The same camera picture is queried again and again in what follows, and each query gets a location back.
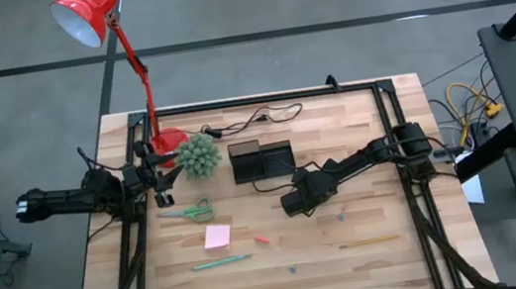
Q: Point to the black mesh desk organizer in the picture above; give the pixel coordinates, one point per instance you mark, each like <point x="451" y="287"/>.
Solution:
<point x="261" y="166"/>

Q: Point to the white paper sheet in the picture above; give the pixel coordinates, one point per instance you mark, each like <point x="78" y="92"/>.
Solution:
<point x="474" y="191"/>

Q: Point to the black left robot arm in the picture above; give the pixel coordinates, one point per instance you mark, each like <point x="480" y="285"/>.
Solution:
<point x="60" y="200"/>

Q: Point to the black aluminium table frame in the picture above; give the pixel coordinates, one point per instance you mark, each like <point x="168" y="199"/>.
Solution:
<point x="385" y="108"/>

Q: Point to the small red eraser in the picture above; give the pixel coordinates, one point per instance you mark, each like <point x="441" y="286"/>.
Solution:
<point x="261" y="239"/>

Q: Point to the green artificial plant in pot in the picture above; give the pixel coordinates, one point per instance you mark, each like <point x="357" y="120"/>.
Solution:
<point x="197" y="156"/>

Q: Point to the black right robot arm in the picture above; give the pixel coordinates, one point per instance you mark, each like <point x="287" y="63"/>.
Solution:
<point x="369" y="155"/>

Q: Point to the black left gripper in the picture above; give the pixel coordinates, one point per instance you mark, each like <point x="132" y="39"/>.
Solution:
<point x="148" y="168"/>

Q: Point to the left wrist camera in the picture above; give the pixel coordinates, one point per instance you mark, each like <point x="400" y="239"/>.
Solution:
<point x="164" y="199"/>

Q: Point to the red desk lamp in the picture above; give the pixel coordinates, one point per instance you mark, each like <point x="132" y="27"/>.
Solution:
<point x="86" y="12"/>

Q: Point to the yellow pencil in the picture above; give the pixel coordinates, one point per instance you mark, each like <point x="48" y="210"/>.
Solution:
<point x="370" y="241"/>

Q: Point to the pink sticky note pad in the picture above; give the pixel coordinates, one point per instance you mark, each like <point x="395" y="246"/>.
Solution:
<point x="217" y="235"/>

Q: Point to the black beam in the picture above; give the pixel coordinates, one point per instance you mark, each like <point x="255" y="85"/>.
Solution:
<point x="486" y="154"/>

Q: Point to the teal pencil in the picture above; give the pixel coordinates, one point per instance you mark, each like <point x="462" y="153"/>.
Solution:
<point x="221" y="262"/>

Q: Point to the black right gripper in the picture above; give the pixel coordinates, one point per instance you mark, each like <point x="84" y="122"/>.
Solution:
<point x="305" y="198"/>

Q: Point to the grey power strip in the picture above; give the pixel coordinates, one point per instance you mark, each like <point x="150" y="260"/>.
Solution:
<point x="446" y="154"/>

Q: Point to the black clamp on frame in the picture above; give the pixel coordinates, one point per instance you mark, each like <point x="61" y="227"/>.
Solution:
<point x="331" y="82"/>

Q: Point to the small blue rectangular block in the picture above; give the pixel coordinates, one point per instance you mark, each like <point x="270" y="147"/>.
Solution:
<point x="293" y="269"/>

